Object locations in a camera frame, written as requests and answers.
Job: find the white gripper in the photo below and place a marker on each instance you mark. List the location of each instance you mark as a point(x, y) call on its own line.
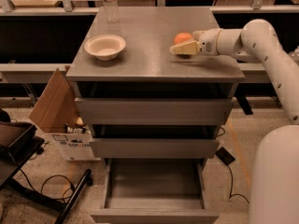
point(209, 41)

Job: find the orange fruit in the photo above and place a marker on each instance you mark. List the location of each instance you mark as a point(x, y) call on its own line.
point(182, 37)

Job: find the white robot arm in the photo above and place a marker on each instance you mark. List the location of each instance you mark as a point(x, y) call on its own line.
point(274, 192)

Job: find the grey drawer cabinet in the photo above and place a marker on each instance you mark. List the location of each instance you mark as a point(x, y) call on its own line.
point(147, 70)

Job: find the grey top drawer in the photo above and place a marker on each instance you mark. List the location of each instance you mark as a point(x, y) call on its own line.
point(114, 111)

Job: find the grey drawer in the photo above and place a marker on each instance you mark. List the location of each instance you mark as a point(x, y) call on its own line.
point(154, 148)
point(114, 111)
point(149, 191)

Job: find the grey middle drawer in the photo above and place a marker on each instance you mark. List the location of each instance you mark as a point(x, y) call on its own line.
point(154, 148)

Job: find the grey bottom drawer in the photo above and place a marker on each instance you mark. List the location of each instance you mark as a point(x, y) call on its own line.
point(149, 191)

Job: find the white paper bowl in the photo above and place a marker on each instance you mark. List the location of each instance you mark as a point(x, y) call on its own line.
point(105, 47)

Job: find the clear plastic water bottle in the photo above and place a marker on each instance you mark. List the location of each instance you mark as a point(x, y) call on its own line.
point(112, 10)

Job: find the black power adapter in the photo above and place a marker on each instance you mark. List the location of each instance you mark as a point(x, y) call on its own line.
point(225, 156)

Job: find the open cardboard box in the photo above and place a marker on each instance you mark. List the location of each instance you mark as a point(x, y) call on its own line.
point(56, 115)

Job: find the black tray bin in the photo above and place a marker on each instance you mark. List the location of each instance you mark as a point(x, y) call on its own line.
point(13, 136)

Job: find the grey metal shelf rail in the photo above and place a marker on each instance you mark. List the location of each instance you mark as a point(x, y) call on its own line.
point(41, 72)

